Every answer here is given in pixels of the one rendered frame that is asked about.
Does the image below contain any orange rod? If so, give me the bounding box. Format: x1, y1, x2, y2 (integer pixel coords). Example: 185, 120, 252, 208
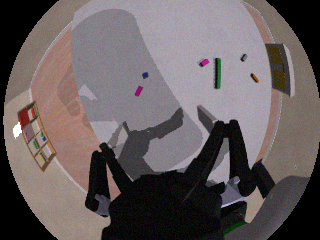
251, 73, 259, 83

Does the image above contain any green rod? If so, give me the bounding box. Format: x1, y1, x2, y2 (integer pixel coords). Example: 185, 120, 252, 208
215, 58, 221, 89

